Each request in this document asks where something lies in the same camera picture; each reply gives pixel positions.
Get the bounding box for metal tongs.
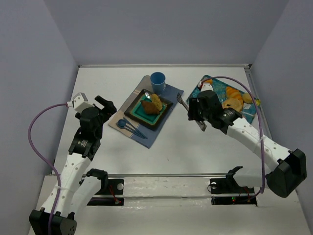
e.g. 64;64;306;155
177;93;207;132

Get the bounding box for dark brown croissant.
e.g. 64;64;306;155
140;100;160;115

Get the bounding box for toasted baguette slice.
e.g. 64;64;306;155
151;94;163;111

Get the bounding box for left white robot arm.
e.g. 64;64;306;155
29;93;117;235

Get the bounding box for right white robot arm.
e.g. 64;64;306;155
188;90;307;198

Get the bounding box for blue plastic spoon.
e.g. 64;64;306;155
117;119;134;130

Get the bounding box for pale bagel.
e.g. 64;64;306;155
222;98;243;112

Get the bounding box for golden croissant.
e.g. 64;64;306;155
225;87;243;103

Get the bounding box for round orange bun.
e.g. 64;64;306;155
203;79;213;86

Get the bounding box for green square ceramic plate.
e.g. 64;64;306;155
124;89;173;130

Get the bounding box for blue plastic knife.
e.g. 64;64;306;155
117;124;145;139

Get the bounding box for blue patchwork placemat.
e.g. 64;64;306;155
109;75;184;148

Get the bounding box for small round pale bun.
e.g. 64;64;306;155
242;93;254;104

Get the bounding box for blue floral tray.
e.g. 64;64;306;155
189;75;257;124

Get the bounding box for blue plastic cup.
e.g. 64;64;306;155
150;72;166;94

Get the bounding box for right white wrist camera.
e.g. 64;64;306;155
198;82;213;92

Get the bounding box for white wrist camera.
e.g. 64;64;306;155
198;82;213;92
72;93;90;113

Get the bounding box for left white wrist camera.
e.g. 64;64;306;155
72;93;90;113

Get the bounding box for aluminium front rail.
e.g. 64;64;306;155
82;173;228;178

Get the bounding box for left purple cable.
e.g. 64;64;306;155
28;102;74;235

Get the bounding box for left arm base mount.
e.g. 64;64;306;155
85;168;124;206

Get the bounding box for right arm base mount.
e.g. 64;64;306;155
207;166;257;206

